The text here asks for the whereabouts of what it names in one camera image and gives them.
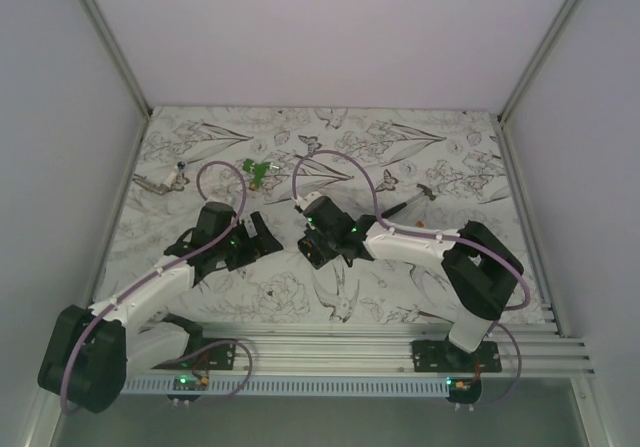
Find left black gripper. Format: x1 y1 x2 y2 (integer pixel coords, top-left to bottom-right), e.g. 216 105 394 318
214 212 282 271

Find black fuse box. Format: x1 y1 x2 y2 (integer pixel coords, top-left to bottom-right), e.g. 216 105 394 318
297 233 338 270

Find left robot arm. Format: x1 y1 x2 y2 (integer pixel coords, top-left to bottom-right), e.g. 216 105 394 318
37 202 283 413

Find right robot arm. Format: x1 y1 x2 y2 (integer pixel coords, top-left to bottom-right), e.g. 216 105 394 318
294 192 524 372

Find green connector part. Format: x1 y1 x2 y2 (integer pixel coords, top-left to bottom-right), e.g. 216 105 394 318
242 159 280 191

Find floral patterned table mat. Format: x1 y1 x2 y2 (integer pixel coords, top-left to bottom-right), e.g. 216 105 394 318
95 106 528 324

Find left small circuit board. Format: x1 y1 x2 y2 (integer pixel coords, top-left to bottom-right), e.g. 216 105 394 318
173 374 209 392

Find small circuit board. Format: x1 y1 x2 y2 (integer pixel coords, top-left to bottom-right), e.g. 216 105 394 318
446 377 481 392
173 374 209 392

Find right small circuit board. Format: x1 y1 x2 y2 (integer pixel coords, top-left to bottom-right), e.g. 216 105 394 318
446 377 481 392

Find hammer with black handle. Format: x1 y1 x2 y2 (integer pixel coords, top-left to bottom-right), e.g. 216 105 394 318
381 183 436 219

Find metal bracket with blue knob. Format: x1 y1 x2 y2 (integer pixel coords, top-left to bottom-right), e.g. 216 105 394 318
132 161 190 196

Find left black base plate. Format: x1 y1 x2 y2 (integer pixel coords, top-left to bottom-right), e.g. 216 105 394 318
153 338 237 371

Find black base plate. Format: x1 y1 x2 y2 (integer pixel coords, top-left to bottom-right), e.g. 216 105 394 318
153 338 237 371
411 339 502 374

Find grey slotted cable duct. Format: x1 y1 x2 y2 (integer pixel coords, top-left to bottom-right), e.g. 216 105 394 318
121 374 449 398

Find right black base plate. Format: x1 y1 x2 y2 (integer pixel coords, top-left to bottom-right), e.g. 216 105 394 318
411 339 502 374

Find aluminium rail beam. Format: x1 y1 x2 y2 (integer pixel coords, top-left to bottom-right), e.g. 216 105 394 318
47 330 599 377

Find left aluminium frame post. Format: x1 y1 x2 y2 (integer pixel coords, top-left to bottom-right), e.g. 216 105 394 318
78 0 153 119

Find aluminium frame post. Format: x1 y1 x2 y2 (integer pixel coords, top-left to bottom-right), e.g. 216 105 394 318
78 0 153 119
497 0 582 125

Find right aluminium frame post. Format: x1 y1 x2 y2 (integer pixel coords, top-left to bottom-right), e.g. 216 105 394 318
497 0 582 125

